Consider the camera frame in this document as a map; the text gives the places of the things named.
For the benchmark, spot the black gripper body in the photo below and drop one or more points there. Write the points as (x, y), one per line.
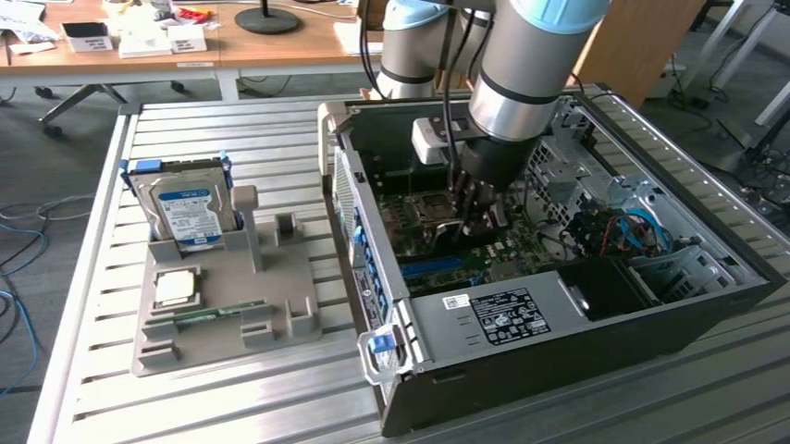
(494, 162)

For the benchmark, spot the low-profile graphics card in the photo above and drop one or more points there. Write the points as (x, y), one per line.
(445, 236)

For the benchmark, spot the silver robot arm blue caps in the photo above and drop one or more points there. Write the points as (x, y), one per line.
(532, 55)

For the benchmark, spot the CPU socket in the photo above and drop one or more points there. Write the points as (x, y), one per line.
(436, 203)

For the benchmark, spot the green motherboard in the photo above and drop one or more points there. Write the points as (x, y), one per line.
(518, 250)

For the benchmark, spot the perforated metal drive cage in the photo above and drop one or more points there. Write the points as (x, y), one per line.
(562, 185)

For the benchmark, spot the grey chipset heatsink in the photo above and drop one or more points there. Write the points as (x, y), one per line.
(508, 274)

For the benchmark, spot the blue expansion slot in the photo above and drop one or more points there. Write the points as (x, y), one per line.
(433, 267)

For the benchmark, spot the black power connector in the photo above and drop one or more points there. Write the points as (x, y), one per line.
(586, 231)

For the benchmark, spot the grey power supply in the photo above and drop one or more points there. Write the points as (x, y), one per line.
(445, 333)

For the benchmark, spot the blue case latch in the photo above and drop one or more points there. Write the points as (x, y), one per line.
(380, 344)

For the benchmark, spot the silver disk bay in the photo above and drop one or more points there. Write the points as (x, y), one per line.
(692, 273)

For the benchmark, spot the black open PC case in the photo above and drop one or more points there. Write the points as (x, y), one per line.
(556, 370)

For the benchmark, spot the white paper stack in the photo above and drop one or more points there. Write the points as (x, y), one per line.
(349, 39)

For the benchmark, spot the grey parts rack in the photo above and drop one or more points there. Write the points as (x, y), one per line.
(217, 277)

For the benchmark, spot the white desk leg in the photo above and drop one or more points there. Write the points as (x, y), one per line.
(719, 44)

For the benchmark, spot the hard disk with blue carrier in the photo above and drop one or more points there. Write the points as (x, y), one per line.
(186, 208)

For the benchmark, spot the green RAM stick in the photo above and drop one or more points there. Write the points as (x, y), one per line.
(203, 314)

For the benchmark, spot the black round lamp base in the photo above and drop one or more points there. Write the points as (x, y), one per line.
(266, 20)

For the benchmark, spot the silver CPU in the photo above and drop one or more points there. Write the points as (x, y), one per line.
(173, 287)

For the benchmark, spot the small white box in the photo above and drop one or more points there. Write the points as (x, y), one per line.
(186, 44)

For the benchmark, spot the red item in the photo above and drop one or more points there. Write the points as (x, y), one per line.
(194, 15)

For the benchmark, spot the flat white box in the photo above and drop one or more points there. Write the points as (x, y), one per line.
(145, 46)

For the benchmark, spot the wheeled chair base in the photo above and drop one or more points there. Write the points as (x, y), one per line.
(71, 102)

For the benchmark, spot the wooden desk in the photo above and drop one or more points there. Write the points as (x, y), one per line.
(93, 62)

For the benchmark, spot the white box black inside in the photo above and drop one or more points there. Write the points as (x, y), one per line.
(93, 44)

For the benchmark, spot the white card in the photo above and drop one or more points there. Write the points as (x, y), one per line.
(34, 47)

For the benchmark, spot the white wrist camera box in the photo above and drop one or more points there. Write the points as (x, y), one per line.
(433, 139)

